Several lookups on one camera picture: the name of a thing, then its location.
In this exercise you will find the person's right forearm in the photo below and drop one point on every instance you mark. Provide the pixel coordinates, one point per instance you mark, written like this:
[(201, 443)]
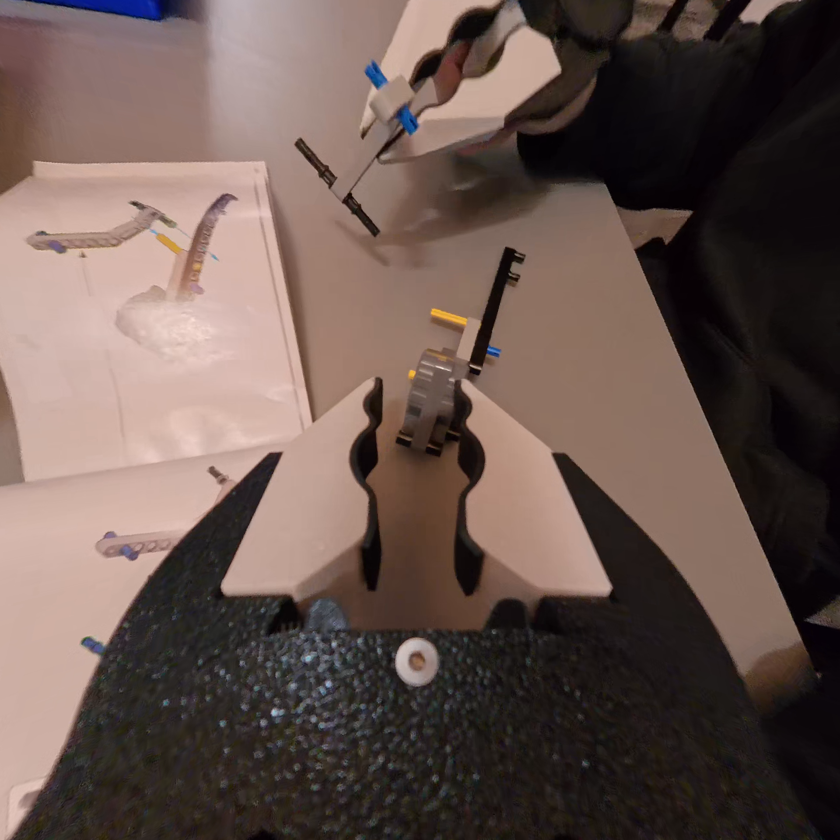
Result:
[(656, 124)]

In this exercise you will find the black chair frame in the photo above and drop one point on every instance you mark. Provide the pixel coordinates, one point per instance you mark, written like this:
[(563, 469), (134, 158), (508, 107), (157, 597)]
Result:
[(712, 16)]

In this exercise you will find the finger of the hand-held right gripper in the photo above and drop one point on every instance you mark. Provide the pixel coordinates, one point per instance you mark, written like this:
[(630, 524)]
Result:
[(433, 26), (485, 98)]

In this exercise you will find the grey desk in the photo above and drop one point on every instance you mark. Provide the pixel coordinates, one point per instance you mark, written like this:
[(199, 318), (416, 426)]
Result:
[(354, 282)]

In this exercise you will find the grey toy gear black beam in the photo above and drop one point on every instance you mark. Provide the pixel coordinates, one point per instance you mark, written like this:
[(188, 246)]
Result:
[(430, 394)]

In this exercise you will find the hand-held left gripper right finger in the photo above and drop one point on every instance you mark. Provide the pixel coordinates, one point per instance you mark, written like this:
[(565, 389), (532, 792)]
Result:
[(531, 518)]

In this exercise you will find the blue plastic bin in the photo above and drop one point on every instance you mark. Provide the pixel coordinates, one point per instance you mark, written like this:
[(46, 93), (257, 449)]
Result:
[(105, 8)]

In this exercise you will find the grey toy beam blue pins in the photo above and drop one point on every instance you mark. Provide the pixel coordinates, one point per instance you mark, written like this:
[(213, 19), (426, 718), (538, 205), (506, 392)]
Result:
[(390, 98)]

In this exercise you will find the open instruction booklet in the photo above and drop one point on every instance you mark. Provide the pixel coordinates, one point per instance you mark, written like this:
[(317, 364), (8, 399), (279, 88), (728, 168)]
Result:
[(131, 367)]

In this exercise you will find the person's black clothing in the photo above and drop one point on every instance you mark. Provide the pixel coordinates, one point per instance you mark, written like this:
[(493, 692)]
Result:
[(761, 407)]

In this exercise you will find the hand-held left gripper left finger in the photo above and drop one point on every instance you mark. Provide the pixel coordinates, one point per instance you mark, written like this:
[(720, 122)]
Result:
[(302, 505)]

